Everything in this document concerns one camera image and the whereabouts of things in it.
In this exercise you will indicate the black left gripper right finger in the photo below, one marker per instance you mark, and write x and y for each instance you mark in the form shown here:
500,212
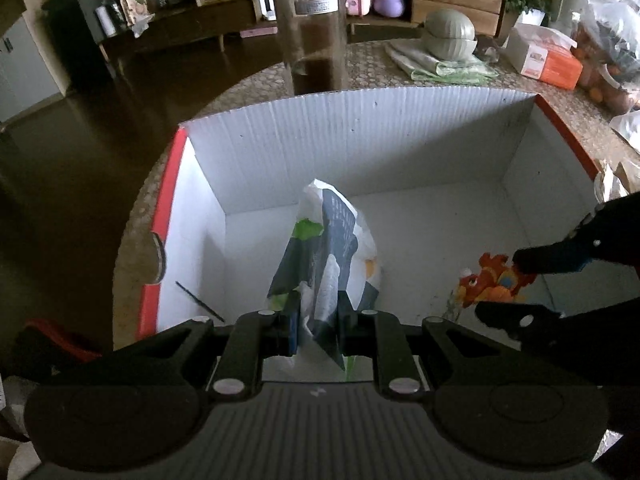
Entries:
379,336

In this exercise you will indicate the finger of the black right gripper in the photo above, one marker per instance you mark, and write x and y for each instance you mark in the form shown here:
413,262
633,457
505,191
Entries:
610,234
534,326

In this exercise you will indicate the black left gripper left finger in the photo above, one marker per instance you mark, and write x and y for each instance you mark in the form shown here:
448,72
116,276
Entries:
255,336

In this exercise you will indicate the orange plush toy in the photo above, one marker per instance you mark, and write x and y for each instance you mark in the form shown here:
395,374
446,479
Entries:
498,280

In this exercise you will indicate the red white cardboard box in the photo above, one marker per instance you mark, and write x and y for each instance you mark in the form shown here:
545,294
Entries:
442,175

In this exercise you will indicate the orange white tissue box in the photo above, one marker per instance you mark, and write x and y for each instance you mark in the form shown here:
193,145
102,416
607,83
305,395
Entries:
543,54

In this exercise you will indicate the large clear plastic bag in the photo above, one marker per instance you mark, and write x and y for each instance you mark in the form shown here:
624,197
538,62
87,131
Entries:
606,36

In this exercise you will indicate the green ceramic lidded bowl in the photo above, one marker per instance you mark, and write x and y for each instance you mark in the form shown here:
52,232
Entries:
449,35

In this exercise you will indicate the green folded cloth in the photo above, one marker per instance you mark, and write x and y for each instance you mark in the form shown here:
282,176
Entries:
420,65

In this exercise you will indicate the purple gourd vase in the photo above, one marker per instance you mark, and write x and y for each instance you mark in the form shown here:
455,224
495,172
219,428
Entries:
389,8

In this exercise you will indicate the white router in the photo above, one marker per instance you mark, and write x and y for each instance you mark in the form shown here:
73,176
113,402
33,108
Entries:
264,10

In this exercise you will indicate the clear glass jar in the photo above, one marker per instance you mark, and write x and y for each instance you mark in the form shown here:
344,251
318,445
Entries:
312,36

